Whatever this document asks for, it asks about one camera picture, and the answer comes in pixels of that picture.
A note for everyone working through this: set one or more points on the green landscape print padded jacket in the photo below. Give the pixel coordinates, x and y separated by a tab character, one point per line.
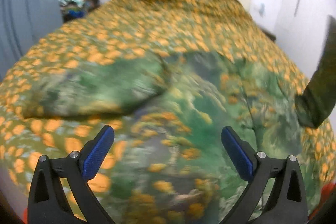
168	107

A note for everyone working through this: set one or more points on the white wardrobe with black handles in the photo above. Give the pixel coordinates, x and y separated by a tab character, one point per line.
301	29

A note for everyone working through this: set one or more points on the olive orange floral bed quilt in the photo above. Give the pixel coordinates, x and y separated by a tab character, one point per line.
23	140

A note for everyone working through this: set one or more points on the dark wooden right nightstand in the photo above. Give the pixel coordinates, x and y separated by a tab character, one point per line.
269	34

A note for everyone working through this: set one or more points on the white wall socket with plug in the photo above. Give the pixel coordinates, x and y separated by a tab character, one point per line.
261	10

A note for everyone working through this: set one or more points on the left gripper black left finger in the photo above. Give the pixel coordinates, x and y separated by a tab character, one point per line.
59	191

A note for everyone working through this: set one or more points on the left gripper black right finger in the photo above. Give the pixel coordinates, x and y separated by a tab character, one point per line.
287	200

